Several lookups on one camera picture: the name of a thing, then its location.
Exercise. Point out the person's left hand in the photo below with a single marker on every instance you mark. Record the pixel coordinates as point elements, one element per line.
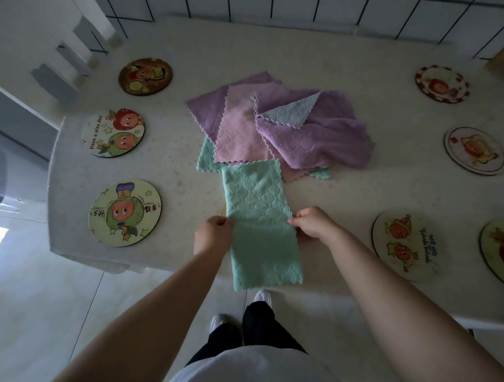
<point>212,236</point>

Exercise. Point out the person's right hand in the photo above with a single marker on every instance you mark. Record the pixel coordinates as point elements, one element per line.
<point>315,224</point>

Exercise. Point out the cream strip cartoon coaster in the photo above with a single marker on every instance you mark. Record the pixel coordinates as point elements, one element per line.
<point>224,210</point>

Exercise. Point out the green character round coaster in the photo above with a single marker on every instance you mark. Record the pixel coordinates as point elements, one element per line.
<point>124,214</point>

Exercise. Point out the two peach figures coaster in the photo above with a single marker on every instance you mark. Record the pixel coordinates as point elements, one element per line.
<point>405,248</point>

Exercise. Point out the have a nice day coaster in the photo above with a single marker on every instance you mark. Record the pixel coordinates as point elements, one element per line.
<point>112,134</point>

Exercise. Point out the brown cartoon coaster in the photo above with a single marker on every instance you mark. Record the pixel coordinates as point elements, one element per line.
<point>145,76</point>

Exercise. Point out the white cartoon coaster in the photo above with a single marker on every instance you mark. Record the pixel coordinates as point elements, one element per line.
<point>474,151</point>

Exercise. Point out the edge coaster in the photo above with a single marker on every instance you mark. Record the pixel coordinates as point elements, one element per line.
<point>494,252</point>

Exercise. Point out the red rimmed small coaster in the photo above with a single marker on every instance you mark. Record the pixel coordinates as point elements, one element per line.
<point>441,84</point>

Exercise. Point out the person's left forearm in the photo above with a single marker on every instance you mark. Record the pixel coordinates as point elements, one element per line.
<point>157,322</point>

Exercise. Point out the person's right forearm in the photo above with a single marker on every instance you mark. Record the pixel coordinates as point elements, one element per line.
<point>401,315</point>

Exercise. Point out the person's right white shoe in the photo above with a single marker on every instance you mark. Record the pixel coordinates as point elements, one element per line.
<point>263,296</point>

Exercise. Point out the person's white shoe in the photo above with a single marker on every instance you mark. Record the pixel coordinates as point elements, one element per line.
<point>263,296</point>
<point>217,320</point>

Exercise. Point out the person's left white shoe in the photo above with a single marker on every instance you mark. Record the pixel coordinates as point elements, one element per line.
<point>217,320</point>

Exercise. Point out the person's black trousers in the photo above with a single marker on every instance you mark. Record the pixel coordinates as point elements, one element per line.
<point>260,330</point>

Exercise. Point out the person's white shirt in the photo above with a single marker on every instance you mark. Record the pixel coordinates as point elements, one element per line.
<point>252,368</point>

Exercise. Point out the cream speckled tablecloth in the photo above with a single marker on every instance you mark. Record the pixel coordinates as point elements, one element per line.
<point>393,177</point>

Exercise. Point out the white cabinet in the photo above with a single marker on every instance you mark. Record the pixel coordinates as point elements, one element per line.
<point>23,157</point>

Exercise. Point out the white slatted chair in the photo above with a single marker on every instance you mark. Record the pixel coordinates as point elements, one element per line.
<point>39,39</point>

